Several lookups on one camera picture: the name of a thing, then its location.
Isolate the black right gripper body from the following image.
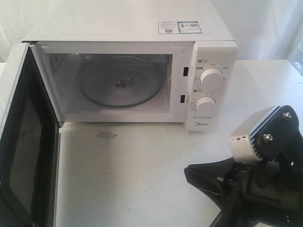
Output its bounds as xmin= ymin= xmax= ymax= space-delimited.
xmin=211 ymin=163 xmax=303 ymax=227

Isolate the white microwave door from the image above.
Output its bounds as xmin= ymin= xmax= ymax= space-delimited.
xmin=0 ymin=43 xmax=60 ymax=227

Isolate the glass microwave turntable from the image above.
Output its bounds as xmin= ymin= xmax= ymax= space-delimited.
xmin=80 ymin=55 xmax=166 ymax=108

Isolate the white microwave oven body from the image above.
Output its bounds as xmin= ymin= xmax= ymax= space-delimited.
xmin=24 ymin=12 xmax=238 ymax=131

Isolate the lower white control knob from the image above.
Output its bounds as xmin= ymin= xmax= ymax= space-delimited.
xmin=195 ymin=96 xmax=217 ymax=114

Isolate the white control knob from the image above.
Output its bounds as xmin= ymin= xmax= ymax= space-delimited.
xmin=195 ymin=96 xmax=217 ymax=114
xmin=200 ymin=68 xmax=224 ymax=91

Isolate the upper white control knob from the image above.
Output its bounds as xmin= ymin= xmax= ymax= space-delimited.
xmin=200 ymin=68 xmax=224 ymax=91

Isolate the right blue info sticker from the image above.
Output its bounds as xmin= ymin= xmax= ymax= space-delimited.
xmin=178 ymin=21 xmax=202 ymax=34

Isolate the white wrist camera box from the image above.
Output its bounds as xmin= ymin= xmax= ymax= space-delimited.
xmin=229 ymin=105 xmax=281 ymax=163

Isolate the black camera mounting bracket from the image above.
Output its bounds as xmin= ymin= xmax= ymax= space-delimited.
xmin=250 ymin=105 xmax=303 ymax=174

